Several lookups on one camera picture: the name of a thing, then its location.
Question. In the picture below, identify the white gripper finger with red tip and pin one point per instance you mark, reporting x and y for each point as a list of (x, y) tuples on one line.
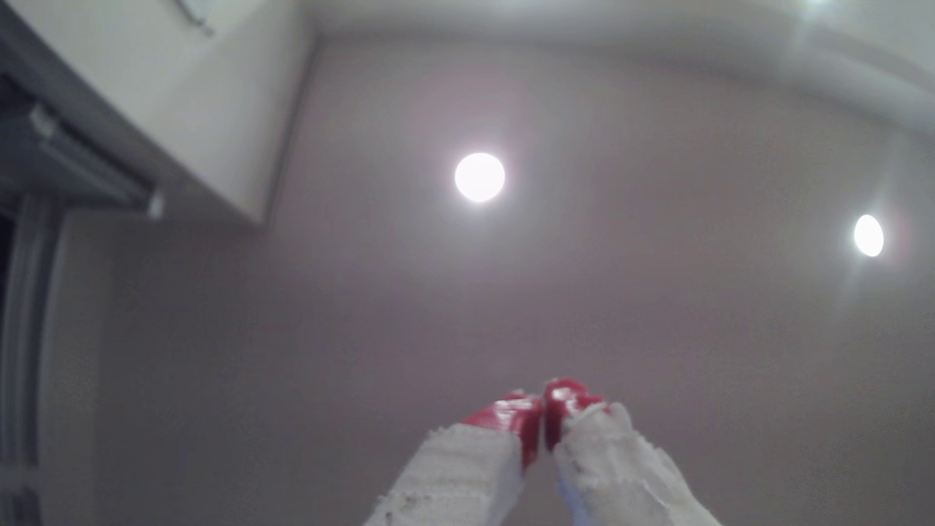
[(613, 467), (460, 467)]

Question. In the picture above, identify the round ceiling light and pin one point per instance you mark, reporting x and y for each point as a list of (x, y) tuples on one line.
[(479, 177), (868, 235)]

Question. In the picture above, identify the white ceiling bulkhead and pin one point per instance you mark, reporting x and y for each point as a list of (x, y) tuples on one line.
[(182, 95)]

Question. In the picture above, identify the grey window frame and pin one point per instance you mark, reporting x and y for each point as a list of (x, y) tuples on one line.
[(25, 329)]

